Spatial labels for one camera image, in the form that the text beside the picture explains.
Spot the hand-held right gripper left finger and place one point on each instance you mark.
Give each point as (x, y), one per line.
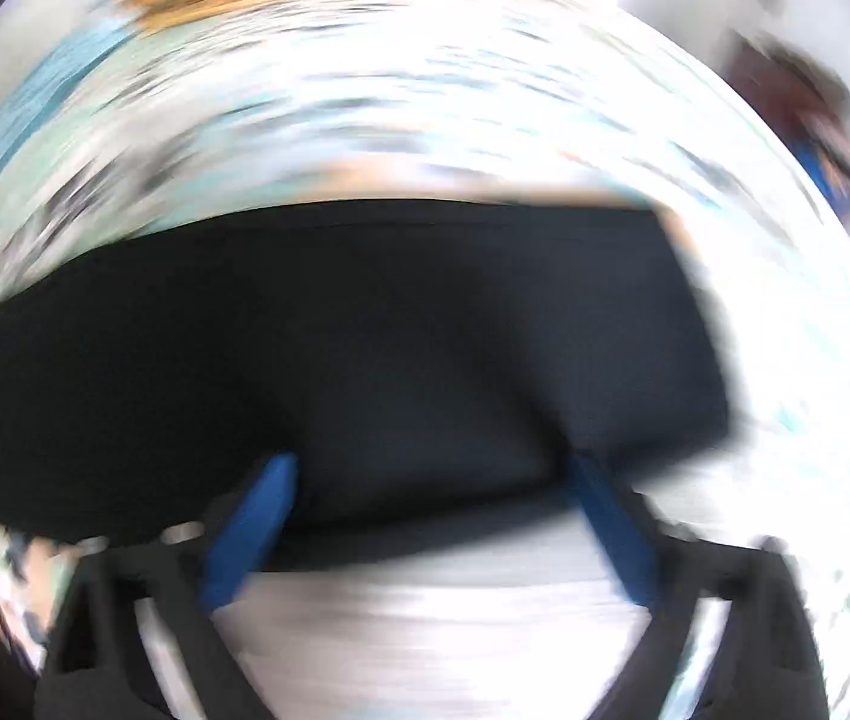
(252, 532)

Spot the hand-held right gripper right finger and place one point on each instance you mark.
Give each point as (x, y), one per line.
(612, 532)

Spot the black pants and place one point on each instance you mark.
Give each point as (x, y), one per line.
(395, 330)

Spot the dark brown blurred object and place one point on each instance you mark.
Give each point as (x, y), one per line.
(815, 112)

